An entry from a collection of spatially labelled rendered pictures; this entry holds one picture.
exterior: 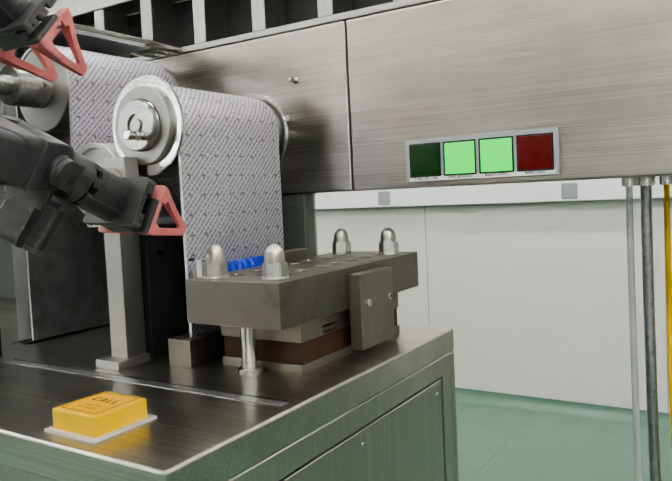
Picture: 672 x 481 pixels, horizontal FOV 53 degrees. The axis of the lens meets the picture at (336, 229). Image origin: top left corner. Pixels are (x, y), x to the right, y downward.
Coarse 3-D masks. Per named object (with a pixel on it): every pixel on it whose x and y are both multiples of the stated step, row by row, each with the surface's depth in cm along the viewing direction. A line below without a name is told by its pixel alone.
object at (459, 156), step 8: (448, 144) 108; (456, 144) 107; (464, 144) 106; (472, 144) 106; (448, 152) 108; (456, 152) 107; (464, 152) 106; (472, 152) 106; (448, 160) 108; (456, 160) 107; (464, 160) 106; (472, 160) 106; (448, 168) 108; (456, 168) 107; (464, 168) 107; (472, 168) 106
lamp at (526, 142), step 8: (528, 136) 101; (536, 136) 100; (544, 136) 100; (520, 144) 102; (528, 144) 101; (536, 144) 100; (544, 144) 100; (520, 152) 102; (528, 152) 101; (536, 152) 100; (544, 152) 100; (520, 160) 102; (528, 160) 101; (536, 160) 100; (544, 160) 100; (520, 168) 102; (528, 168) 101; (536, 168) 101
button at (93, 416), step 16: (80, 400) 73; (96, 400) 73; (112, 400) 73; (128, 400) 73; (144, 400) 73; (64, 416) 70; (80, 416) 69; (96, 416) 68; (112, 416) 69; (128, 416) 71; (144, 416) 73; (80, 432) 69; (96, 432) 68
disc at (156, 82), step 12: (132, 84) 100; (144, 84) 98; (156, 84) 97; (168, 84) 96; (120, 96) 101; (168, 96) 96; (180, 108) 95; (180, 120) 95; (180, 132) 95; (180, 144) 96; (120, 156) 102; (168, 156) 97; (144, 168) 100; (156, 168) 98
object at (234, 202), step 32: (192, 160) 98; (224, 160) 104; (256, 160) 111; (192, 192) 98; (224, 192) 104; (256, 192) 111; (192, 224) 98; (224, 224) 104; (256, 224) 110; (192, 256) 98; (256, 256) 110
